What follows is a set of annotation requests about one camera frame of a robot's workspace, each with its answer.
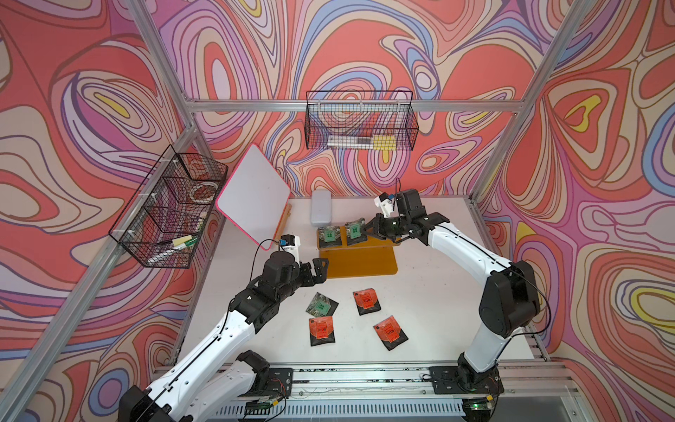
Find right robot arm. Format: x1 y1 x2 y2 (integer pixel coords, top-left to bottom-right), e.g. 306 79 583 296
364 189 551 396

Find white board with pink edge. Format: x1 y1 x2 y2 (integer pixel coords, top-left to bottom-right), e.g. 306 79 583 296
216 144 291 251

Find black wire basket left wall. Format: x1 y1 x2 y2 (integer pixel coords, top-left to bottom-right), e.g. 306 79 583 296
108 146 229 269

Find white plastic box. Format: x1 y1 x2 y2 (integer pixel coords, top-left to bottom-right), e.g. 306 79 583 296
310 189 332 228

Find tape roll in basket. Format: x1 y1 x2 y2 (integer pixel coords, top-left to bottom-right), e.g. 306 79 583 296
188 181 218 205

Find red tea bag lower left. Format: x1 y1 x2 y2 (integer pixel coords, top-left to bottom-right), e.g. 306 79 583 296
309 316 336 346

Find yellow wooden two-tier shelf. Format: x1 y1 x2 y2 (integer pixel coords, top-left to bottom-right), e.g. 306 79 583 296
316 225 398 279

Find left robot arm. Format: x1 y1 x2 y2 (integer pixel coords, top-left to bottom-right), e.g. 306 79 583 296
117 251 329 421

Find red tea bag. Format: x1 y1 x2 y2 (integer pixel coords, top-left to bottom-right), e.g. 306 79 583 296
353 288 381 316
374 316 409 351
309 316 336 346

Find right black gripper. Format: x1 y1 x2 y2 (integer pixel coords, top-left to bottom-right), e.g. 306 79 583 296
360 213 411 240

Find red tea bag upper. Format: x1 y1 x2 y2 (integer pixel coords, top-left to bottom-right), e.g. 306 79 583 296
353 288 381 316

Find yellow sticky notes in basket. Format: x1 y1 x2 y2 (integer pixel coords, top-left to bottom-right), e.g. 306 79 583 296
371 135 397 151

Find wooden easel stand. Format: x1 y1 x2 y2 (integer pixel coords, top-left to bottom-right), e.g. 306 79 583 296
274 203 292 241

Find green yellow markers in basket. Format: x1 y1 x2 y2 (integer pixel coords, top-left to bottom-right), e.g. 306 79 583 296
156 235 199 250

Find black wire basket back wall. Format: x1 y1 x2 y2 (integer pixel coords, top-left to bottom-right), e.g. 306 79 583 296
304 89 419 151

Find red tea bag lower right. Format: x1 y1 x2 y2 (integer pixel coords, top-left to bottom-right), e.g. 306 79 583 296
374 316 409 351

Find black wire basket wall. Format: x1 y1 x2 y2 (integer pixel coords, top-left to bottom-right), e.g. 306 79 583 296
304 89 419 151
108 146 229 269

